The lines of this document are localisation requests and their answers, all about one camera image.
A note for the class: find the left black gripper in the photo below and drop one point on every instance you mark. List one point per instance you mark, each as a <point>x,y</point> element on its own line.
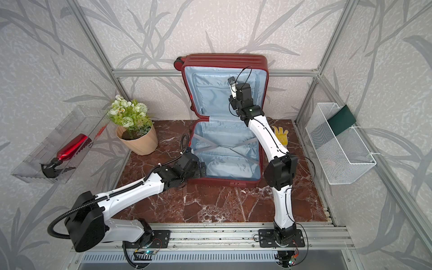
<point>198,170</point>

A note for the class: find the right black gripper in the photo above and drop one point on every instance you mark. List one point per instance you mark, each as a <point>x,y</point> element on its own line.
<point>232,100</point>

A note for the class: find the red hard-shell suitcase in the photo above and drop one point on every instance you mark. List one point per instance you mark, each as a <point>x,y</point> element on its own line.
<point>221,140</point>

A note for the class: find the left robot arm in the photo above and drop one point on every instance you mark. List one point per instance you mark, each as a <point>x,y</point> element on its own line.
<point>92,218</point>

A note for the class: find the yellow work glove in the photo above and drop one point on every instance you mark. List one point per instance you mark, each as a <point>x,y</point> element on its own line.
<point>282,135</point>

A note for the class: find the potted white flower plant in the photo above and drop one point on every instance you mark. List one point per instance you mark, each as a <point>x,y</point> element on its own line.
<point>135,128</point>

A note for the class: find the dark green card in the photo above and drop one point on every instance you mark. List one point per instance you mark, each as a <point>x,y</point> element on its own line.
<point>341,121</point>

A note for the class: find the red spray bottle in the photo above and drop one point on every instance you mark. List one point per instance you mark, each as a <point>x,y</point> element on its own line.
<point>77,144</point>

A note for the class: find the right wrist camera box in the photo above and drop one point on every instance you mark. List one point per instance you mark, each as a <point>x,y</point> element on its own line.
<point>232,84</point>

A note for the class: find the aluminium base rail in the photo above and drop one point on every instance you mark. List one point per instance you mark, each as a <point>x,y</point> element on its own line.
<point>242,236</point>

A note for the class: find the white wire mesh basket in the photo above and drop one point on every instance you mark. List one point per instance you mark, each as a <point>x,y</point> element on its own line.
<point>343,158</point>

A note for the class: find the clear plastic wall bin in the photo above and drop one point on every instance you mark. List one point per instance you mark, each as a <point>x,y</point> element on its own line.
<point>88,121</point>

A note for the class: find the aluminium frame profiles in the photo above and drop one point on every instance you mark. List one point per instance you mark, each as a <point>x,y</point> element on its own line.
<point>279,168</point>

